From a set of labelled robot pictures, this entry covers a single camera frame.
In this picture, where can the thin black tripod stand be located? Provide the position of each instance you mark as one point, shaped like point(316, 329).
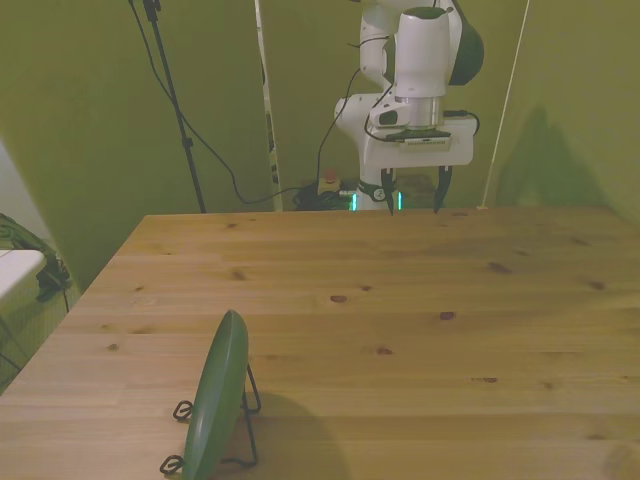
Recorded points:
point(172, 95)

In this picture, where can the glossy round dinner plate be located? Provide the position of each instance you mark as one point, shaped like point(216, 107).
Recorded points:
point(215, 395)

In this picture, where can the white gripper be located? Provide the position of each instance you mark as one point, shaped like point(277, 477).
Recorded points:
point(420, 156)

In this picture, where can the flat black wrist camera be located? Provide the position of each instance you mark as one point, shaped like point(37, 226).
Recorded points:
point(422, 136)

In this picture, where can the white side table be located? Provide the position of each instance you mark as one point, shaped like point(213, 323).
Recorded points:
point(15, 270)

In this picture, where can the white vertical panel strip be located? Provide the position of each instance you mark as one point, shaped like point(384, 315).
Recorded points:
point(268, 125)

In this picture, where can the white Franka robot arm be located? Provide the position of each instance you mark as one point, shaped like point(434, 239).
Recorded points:
point(420, 50)

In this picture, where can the red emergency stop button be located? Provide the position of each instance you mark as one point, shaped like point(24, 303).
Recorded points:
point(330, 176)

